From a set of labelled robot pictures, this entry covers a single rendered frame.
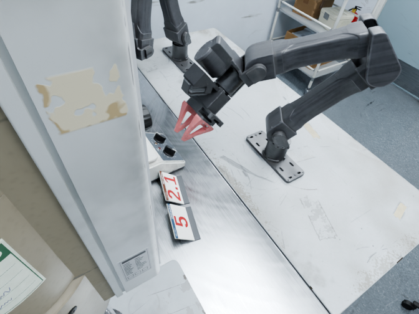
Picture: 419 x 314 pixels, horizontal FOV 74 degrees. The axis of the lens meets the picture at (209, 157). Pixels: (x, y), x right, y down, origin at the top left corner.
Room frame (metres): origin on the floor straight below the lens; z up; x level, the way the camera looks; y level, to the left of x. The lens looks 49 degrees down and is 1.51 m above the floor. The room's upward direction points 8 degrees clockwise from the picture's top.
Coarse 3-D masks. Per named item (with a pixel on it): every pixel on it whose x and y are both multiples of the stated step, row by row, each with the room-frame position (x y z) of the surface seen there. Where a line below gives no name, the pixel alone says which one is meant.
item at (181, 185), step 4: (160, 176) 0.41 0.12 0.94; (176, 176) 0.45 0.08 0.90; (180, 176) 0.45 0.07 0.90; (176, 180) 0.43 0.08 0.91; (180, 180) 0.44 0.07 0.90; (180, 184) 0.42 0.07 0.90; (184, 184) 0.42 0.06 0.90; (180, 188) 0.41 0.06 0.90; (184, 188) 0.41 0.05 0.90; (164, 192) 0.37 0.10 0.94; (180, 192) 0.40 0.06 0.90; (184, 192) 0.40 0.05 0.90; (184, 196) 0.39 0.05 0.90; (168, 200) 0.35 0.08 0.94; (172, 200) 0.36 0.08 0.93; (184, 200) 0.38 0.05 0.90; (188, 200) 0.38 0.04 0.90; (176, 204) 0.36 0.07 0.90; (180, 204) 0.36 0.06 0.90
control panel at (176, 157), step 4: (148, 136) 0.53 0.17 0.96; (152, 136) 0.53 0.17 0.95; (148, 140) 0.51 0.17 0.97; (152, 140) 0.52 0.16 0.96; (168, 140) 0.55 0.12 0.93; (152, 144) 0.50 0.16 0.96; (160, 144) 0.51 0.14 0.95; (164, 144) 0.52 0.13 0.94; (168, 144) 0.53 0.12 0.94; (156, 148) 0.48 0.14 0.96; (160, 152) 0.48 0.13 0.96; (176, 152) 0.51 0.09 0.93; (160, 156) 0.46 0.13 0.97; (164, 156) 0.46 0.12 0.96; (168, 156) 0.47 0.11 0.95; (176, 156) 0.49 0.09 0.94; (180, 156) 0.50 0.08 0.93; (164, 160) 0.45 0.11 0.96; (168, 160) 0.46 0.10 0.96; (172, 160) 0.46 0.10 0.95; (176, 160) 0.47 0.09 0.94; (180, 160) 0.48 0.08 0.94
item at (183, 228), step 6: (174, 210) 0.33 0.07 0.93; (180, 210) 0.34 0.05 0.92; (174, 216) 0.31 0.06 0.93; (180, 216) 0.32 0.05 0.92; (180, 222) 0.30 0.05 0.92; (186, 222) 0.31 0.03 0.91; (180, 228) 0.29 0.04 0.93; (186, 228) 0.29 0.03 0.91; (180, 234) 0.27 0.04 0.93; (186, 234) 0.28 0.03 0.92
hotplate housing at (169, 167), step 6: (150, 144) 0.49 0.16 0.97; (156, 162) 0.43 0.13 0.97; (162, 162) 0.44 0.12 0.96; (168, 162) 0.45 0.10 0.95; (174, 162) 0.46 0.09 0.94; (180, 162) 0.48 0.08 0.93; (150, 168) 0.42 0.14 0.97; (156, 168) 0.42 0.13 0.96; (162, 168) 0.44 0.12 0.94; (168, 168) 0.45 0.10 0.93; (174, 168) 0.46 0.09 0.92; (180, 168) 0.47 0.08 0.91; (150, 174) 0.41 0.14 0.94; (156, 174) 0.42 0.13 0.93
